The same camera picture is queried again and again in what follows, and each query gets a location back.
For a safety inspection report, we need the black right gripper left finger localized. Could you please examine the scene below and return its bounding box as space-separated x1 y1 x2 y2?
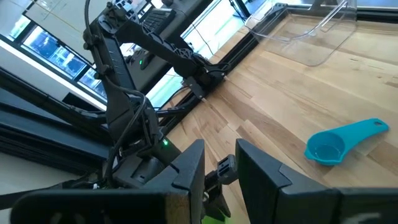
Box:
139 138 206 224

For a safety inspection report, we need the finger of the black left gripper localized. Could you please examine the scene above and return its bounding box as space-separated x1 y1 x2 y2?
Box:
216 154 239 185
202 170 232 222

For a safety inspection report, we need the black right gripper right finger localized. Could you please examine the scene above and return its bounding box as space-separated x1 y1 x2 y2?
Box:
235 138 341 224

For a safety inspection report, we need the green measuring cup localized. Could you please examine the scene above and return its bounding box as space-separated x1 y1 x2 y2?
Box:
201 215 231 224

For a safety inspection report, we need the teal measuring cup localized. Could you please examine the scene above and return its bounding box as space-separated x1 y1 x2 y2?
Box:
303 117 391 166

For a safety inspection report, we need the clear plastic basket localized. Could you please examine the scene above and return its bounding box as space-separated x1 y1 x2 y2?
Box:
244 0 358 68

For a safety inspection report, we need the black keyboard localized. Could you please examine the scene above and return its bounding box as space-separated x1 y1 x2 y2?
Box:
141 7 177 35

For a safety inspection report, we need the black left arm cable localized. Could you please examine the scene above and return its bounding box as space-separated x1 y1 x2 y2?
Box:
83 0 147 187

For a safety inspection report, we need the black table edge frame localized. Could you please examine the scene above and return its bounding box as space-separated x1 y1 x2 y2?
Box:
155 2 290 131

